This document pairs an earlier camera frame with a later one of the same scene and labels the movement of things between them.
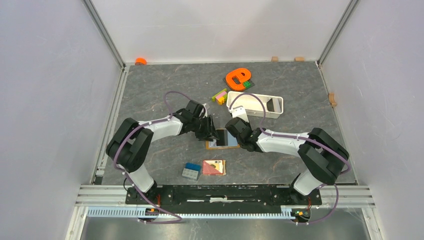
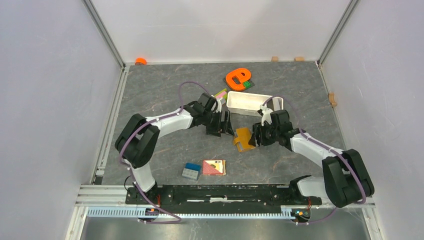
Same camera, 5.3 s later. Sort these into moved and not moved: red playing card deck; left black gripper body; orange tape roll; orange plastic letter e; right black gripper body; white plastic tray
Moved: right black gripper body; left black gripper body
Not moved: orange plastic letter e; red playing card deck; white plastic tray; orange tape roll
